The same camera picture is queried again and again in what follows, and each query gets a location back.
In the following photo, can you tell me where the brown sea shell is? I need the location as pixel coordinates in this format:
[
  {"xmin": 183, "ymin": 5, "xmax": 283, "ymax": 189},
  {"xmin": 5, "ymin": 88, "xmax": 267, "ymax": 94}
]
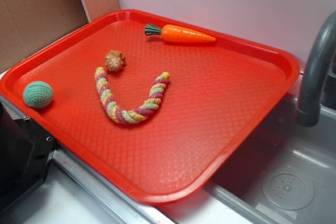
[{"xmin": 105, "ymin": 50, "xmax": 126, "ymax": 72}]

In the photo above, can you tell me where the red plastic tray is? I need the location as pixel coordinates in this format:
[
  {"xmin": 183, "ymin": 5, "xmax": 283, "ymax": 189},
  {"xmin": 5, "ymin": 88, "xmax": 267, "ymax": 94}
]
[{"xmin": 1, "ymin": 10, "xmax": 300, "ymax": 205}]

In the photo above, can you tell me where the orange toy carrot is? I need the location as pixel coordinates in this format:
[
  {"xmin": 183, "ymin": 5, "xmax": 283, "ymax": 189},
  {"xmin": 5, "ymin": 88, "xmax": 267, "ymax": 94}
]
[{"xmin": 144, "ymin": 24, "xmax": 216, "ymax": 43}]

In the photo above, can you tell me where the green textured ball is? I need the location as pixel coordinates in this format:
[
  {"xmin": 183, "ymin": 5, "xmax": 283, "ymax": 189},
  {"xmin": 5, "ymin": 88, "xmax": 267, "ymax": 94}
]
[{"xmin": 23, "ymin": 81, "xmax": 54, "ymax": 109}]

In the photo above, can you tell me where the grey toy sink basin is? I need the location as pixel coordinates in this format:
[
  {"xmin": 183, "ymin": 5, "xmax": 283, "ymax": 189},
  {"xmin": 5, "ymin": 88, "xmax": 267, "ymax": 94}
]
[{"xmin": 161, "ymin": 97, "xmax": 335, "ymax": 223}]

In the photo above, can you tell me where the grey sink faucet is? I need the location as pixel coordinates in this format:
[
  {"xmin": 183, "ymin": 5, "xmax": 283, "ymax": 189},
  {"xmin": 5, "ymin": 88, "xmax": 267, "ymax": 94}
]
[{"xmin": 295, "ymin": 12, "xmax": 335, "ymax": 127}]

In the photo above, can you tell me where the black box with screws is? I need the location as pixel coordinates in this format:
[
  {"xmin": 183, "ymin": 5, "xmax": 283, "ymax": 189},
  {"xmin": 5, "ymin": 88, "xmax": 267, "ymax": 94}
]
[{"xmin": 1, "ymin": 105, "xmax": 55, "ymax": 212}]

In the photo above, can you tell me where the brown cardboard panel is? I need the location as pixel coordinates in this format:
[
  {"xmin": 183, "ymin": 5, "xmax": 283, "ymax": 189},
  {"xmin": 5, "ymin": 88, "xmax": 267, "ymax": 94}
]
[{"xmin": 1, "ymin": 0, "xmax": 120, "ymax": 72}]

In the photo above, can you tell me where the multicolour twisted rope toy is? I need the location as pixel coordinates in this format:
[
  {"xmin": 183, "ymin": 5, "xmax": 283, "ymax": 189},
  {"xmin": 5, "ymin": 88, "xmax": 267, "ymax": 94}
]
[{"xmin": 94, "ymin": 67, "xmax": 170, "ymax": 125}]

